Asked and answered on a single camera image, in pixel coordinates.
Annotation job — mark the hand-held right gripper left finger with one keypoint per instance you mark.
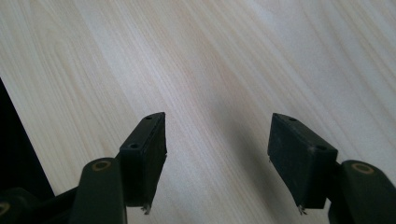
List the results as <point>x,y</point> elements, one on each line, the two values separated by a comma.
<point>144,161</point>

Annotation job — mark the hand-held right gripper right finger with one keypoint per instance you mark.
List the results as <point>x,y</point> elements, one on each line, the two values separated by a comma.
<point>299,161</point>

